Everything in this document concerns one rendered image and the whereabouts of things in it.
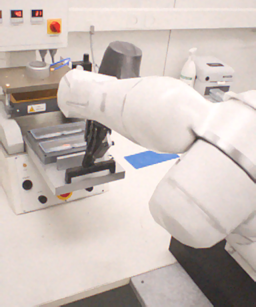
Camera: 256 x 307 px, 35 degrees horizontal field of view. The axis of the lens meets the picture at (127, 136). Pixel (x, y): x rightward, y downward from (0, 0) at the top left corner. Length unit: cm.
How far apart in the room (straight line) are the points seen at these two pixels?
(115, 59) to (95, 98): 23
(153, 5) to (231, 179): 178
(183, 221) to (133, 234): 85
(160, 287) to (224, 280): 18
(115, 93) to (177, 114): 15
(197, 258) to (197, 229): 70
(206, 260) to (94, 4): 134
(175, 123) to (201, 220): 12
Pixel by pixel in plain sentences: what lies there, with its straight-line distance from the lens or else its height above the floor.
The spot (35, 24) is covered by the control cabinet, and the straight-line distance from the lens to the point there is 154.
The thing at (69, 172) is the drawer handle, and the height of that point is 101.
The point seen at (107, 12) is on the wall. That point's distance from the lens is 203.
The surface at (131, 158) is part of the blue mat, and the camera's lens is 167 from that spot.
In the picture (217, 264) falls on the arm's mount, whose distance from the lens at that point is 114.
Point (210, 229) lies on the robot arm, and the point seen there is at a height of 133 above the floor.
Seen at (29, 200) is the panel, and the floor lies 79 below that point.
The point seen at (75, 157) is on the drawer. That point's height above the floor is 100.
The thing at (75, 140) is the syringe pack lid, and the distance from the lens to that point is 126.
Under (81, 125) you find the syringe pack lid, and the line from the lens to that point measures 135.
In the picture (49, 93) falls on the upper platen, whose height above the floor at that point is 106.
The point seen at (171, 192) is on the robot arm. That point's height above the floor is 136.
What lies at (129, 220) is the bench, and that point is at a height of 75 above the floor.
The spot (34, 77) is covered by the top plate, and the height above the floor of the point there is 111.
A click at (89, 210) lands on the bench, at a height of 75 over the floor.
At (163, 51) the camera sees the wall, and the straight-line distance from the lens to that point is 230.
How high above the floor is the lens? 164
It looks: 29 degrees down
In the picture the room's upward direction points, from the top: 7 degrees clockwise
